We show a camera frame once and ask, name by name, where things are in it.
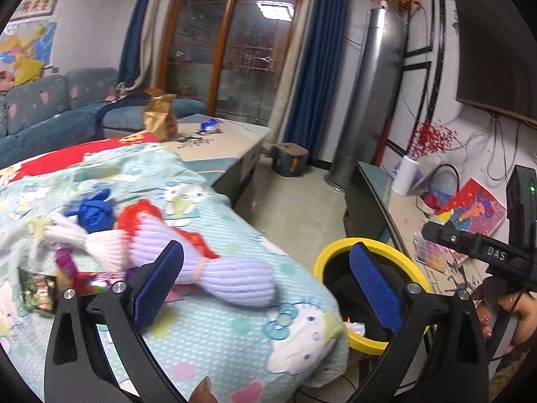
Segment framed cross-stitch picture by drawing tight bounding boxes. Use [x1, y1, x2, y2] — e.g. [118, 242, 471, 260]
[10, 0, 58, 22]

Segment yellow cushion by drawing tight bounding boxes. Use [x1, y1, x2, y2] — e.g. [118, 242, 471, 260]
[14, 57, 46, 86]

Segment colourful painting canvas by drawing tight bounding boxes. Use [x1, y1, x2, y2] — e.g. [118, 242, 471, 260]
[436, 177, 508, 261]

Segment coffee table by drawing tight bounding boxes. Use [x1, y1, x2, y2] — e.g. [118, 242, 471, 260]
[164, 114, 270, 204]

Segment wall television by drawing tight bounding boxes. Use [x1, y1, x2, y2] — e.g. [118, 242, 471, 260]
[454, 0, 536, 126]

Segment white paper towel roll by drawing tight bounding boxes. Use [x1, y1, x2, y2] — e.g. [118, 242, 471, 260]
[391, 155, 419, 196]

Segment blue curtain right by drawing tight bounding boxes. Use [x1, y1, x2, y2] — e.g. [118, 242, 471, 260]
[283, 0, 349, 158]

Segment yellow rimmed trash bin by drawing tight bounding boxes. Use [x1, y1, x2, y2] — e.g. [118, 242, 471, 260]
[313, 237, 431, 356]

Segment blue curtain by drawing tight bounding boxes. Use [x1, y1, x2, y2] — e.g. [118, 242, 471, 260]
[118, 0, 149, 88]
[283, 0, 349, 158]

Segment blue crumpled glove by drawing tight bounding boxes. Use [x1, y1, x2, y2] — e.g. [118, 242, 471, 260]
[64, 188, 115, 234]

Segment blue curtain left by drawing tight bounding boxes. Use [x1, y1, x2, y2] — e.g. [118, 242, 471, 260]
[118, 0, 149, 88]

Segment green snack wrapper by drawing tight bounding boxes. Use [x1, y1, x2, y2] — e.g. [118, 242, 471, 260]
[18, 268, 58, 315]

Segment China map poster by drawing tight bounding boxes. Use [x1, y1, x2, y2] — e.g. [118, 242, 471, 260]
[1, 20, 57, 71]

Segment person's right hand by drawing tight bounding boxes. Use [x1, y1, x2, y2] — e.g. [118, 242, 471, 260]
[471, 284, 537, 356]

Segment blue storage box stool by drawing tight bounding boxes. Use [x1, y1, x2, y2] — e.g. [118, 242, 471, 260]
[271, 143, 309, 177]

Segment gold paper bag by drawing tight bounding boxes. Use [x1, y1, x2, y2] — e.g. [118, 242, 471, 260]
[142, 93, 179, 142]

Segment colourful bead tray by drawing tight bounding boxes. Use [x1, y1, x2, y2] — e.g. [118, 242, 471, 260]
[414, 231, 454, 275]

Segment blue sofa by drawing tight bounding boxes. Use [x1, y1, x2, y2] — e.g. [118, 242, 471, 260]
[0, 65, 208, 169]

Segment blue foil wrapper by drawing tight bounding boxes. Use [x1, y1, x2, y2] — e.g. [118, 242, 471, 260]
[199, 118, 220, 134]

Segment Hello Kitty patterned blanket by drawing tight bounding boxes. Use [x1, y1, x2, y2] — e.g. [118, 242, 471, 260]
[1, 143, 349, 402]

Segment wooden glass sliding door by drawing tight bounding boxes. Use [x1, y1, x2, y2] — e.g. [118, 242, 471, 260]
[156, 0, 302, 126]

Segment red blanket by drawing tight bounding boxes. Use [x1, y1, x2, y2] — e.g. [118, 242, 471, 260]
[1, 131, 160, 186]

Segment silver tower air conditioner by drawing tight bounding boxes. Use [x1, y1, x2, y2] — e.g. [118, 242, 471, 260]
[325, 7, 407, 193]

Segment TV cabinet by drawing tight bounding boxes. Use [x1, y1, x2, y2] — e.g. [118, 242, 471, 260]
[343, 162, 488, 294]

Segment person's left hand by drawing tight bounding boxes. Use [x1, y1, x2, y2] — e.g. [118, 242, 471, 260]
[188, 376, 217, 403]

